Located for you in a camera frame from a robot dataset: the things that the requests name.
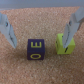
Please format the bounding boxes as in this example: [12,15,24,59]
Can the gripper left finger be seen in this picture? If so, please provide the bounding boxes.
[0,11,19,48]

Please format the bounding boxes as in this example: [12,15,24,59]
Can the purple block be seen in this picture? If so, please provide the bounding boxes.
[27,38,44,61]

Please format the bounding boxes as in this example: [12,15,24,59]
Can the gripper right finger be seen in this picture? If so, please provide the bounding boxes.
[61,9,84,47]

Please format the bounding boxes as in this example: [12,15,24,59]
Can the yellow block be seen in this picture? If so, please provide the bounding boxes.
[55,33,75,55]

